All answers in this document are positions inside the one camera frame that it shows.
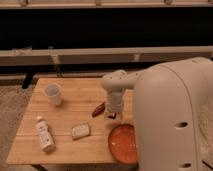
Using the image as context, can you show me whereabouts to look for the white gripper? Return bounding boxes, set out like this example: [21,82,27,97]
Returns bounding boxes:
[104,90,125,121]

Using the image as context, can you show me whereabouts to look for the orange ceramic bowl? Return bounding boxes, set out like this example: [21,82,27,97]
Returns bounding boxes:
[108,124,138,164]

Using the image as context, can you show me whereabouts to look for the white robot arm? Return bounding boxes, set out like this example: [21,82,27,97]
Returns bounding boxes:
[101,57,213,171]

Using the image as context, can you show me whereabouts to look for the dark chocolate bar packet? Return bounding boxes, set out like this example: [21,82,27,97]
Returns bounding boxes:
[108,113,117,119]

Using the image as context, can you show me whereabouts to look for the small brown snack bar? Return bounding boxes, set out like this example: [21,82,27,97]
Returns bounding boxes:
[92,103,105,117]

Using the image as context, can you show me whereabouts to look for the white wrapped snack packet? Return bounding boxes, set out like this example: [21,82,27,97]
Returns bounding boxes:
[71,123,91,140]

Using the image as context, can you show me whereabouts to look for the translucent plastic cup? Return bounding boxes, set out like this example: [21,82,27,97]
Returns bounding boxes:
[44,84,62,106]

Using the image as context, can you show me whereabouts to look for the white plastic bottle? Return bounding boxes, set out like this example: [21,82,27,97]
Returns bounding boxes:
[36,116,55,153]

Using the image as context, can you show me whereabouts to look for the long wooden bench rail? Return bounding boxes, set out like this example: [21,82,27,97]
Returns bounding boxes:
[0,45,213,66]

